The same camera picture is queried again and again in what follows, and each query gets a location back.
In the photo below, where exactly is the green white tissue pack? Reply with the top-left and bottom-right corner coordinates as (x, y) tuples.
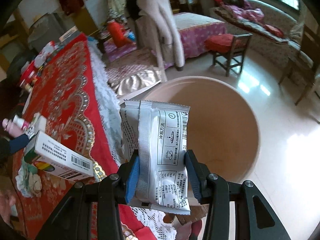
(25, 112), (47, 139)

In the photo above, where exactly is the floral sofa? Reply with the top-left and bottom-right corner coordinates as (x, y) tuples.
(209, 0), (300, 68)

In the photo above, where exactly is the beige plastic trash bin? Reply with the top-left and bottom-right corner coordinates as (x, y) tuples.
(144, 76), (260, 183)

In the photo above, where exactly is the red floral tablecloth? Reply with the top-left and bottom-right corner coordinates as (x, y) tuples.
(10, 32), (161, 240)

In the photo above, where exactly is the silver white snack packet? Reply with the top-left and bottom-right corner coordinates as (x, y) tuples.
(120, 100), (190, 215)

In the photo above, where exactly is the white tissue wrapper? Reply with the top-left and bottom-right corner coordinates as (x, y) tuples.
(15, 159), (42, 198)

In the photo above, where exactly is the white pink supplement bottle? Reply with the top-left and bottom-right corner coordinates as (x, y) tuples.
(13, 115), (30, 131)

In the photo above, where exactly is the wooden chair by sofa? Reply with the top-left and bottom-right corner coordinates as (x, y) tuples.
(278, 25), (319, 106)

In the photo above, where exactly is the white blue medicine box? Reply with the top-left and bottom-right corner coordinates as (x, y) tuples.
(24, 131), (94, 181)

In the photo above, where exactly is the red thermos flask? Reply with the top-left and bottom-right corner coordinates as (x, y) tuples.
(107, 21), (126, 48)

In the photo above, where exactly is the small chair red cushion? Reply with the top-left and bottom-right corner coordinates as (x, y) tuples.
(204, 34), (253, 77)

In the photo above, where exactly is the pink thermos bottle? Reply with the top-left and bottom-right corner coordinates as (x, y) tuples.
(2, 119), (24, 138)

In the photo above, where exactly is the coffee table pink cloth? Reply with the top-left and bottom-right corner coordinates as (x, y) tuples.
(174, 12), (227, 59)

